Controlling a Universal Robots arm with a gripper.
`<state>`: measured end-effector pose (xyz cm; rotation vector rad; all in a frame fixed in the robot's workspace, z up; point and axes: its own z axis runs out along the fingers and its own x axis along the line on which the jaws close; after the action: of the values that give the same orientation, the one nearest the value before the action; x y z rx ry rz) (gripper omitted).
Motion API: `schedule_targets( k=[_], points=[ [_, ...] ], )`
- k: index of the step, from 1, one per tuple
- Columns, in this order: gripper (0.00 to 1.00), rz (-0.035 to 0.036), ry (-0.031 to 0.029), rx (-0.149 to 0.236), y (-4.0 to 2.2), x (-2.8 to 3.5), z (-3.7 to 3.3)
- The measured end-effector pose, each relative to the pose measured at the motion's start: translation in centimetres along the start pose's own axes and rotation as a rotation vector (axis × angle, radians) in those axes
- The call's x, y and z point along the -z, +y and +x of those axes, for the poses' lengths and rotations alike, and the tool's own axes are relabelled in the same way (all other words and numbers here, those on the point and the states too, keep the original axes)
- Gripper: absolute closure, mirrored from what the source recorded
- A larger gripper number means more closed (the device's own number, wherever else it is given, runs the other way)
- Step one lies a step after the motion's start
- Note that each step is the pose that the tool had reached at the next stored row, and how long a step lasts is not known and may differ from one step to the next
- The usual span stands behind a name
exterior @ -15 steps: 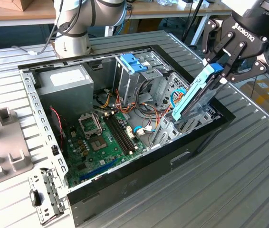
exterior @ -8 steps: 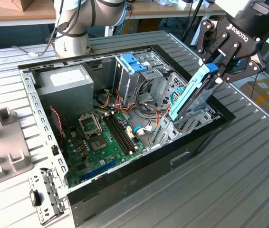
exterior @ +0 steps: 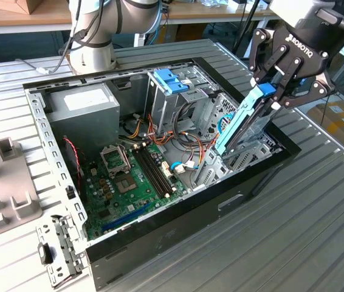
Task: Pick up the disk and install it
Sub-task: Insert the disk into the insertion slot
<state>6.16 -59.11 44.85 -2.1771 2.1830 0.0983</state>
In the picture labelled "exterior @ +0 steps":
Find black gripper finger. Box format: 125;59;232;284
269;57;336;111
247;27;289;89

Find hard disk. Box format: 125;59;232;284
213;82;278;161

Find red yellow orange power wire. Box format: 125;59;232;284
196;135;223;165

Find grey metal disk bay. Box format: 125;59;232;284
191;131;272;193

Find large brown cardboard box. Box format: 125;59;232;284
307;102;344;156

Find blue drive cage latch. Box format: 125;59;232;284
153;68;189;96

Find grey metal drive cage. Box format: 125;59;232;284
143;67;219;137

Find black RAM slots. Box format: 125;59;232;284
132;143;175;199

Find metal socket cover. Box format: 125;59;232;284
99;145;131;179

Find CPU socket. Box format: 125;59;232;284
113;175;139;196

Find grey power supply unit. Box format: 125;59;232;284
46;82;121;153

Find black open PC case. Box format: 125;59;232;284
22;56;302;292

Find wooden desk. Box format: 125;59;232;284
0;0;282;60

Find green motherboard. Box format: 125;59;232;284
82;141;188;242

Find blue expansion slot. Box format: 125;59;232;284
100;201;152;235

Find small brown cardboard box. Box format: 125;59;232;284
0;0;44;15

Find grey expansion slot retainer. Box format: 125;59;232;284
36;212;88;290

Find grey parts rack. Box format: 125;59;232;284
0;136;44;244

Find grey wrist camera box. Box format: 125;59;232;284
268;0;320;22

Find black wire bundle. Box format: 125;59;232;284
173;100;205;147

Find orange red wire bundle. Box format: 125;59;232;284
146;114;176;148

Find short blue data wire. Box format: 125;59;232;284
170;161;196;176

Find yellow black power wire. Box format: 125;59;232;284
122;113;145;139

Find red black fan wire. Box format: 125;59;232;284
62;136;87;189

